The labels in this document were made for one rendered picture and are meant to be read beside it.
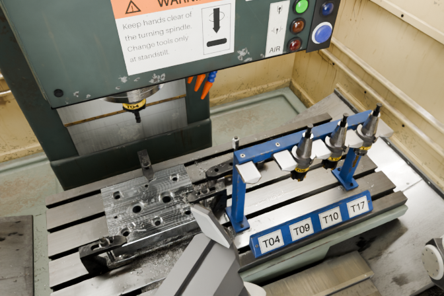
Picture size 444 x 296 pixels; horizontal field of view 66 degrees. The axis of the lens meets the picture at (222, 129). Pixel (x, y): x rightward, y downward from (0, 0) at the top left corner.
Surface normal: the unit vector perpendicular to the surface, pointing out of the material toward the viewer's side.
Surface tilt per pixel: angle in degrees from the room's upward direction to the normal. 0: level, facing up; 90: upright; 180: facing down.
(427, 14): 90
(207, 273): 16
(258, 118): 0
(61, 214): 0
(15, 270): 24
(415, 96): 90
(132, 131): 90
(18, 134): 90
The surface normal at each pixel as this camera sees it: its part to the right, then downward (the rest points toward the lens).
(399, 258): -0.37, -0.55
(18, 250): 0.38, -0.76
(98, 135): 0.37, 0.65
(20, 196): 0.00, -0.71
